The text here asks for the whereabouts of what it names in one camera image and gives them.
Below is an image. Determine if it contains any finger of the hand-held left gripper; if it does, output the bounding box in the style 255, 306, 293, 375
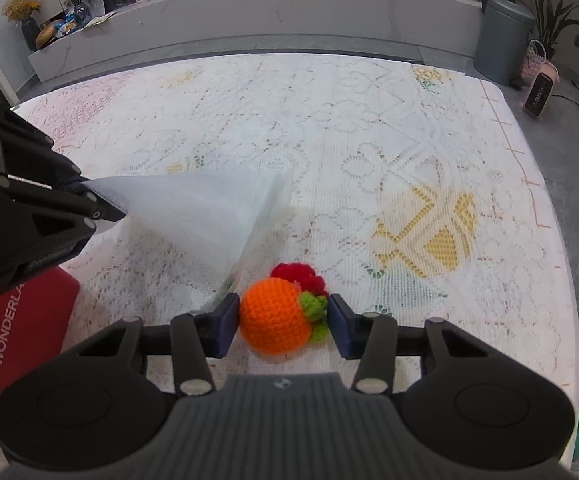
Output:
0, 109, 90, 194
0, 174, 126, 261

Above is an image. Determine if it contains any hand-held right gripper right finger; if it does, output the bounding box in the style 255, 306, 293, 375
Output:
327, 293, 490, 396

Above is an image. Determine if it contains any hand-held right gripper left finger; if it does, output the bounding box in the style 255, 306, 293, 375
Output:
76, 293, 241, 399

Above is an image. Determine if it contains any orange crochet tangerine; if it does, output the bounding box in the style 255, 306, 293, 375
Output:
239, 277, 331, 358

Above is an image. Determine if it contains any red storage box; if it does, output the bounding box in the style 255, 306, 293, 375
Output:
0, 266, 81, 393

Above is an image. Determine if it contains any clear plastic bag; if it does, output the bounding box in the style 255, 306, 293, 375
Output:
86, 170, 290, 311

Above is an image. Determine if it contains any red crochet flower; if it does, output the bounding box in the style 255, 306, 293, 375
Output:
270, 262, 330, 297

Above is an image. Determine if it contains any bagged bread loaf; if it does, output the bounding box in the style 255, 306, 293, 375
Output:
35, 24, 60, 50

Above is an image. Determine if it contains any vase with yellow flowers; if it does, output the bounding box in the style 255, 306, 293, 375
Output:
2, 0, 42, 52

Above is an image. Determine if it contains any white lace bedspread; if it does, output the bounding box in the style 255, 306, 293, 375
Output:
12, 52, 579, 461

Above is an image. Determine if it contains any grey tv cabinet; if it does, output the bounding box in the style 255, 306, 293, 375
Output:
26, 0, 485, 83

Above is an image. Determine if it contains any pink space heater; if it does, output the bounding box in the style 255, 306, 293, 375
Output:
523, 60, 561, 121

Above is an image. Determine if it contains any pink woven basket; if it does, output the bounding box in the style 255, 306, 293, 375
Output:
519, 39, 550, 81

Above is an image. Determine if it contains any grey trash bin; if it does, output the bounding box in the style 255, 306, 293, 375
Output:
472, 0, 537, 86

